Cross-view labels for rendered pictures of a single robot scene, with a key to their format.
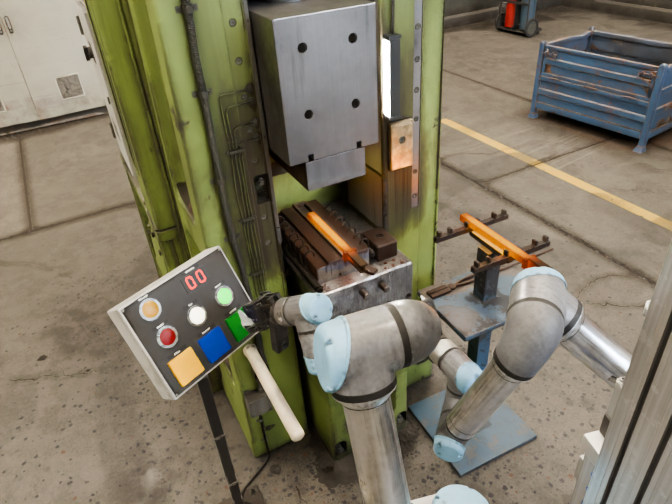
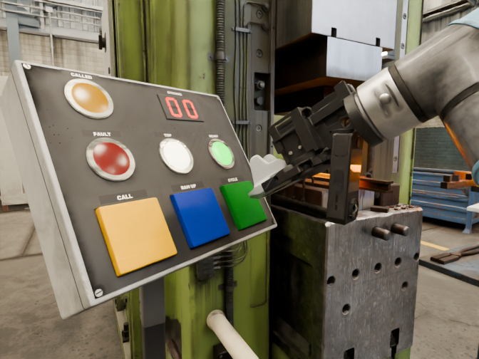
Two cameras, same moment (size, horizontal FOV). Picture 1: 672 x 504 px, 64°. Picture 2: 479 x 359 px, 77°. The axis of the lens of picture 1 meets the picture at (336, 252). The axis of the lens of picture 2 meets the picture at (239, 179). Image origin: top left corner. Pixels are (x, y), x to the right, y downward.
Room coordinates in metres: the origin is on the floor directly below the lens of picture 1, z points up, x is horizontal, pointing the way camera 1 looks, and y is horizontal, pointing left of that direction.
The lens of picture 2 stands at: (0.69, 0.32, 1.11)
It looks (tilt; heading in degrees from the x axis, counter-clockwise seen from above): 7 degrees down; 357
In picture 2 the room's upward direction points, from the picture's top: straight up
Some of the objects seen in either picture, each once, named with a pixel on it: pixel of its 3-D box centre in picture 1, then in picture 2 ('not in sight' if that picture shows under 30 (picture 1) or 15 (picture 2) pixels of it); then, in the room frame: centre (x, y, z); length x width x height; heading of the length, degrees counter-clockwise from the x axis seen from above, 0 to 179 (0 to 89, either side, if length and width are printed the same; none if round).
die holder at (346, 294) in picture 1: (333, 287); (308, 258); (1.72, 0.02, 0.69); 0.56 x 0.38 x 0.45; 25
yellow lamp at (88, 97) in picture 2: (150, 309); (90, 98); (1.09, 0.49, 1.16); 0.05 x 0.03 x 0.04; 115
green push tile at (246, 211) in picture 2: (240, 324); (242, 204); (1.18, 0.29, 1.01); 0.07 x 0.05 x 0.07; 140
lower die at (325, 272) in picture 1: (316, 237); (301, 186); (1.69, 0.07, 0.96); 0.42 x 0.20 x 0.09; 25
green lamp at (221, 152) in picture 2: (224, 296); (222, 153); (1.21, 0.32, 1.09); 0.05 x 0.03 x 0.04; 115
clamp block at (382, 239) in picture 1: (379, 243); (375, 192); (1.63, -0.16, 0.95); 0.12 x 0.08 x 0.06; 25
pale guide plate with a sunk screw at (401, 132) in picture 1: (400, 144); not in sight; (1.75, -0.25, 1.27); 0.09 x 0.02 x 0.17; 115
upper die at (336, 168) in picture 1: (307, 146); (304, 76); (1.69, 0.07, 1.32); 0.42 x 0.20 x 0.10; 25
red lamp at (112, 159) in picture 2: (167, 336); (111, 159); (1.06, 0.45, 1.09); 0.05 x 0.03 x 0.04; 115
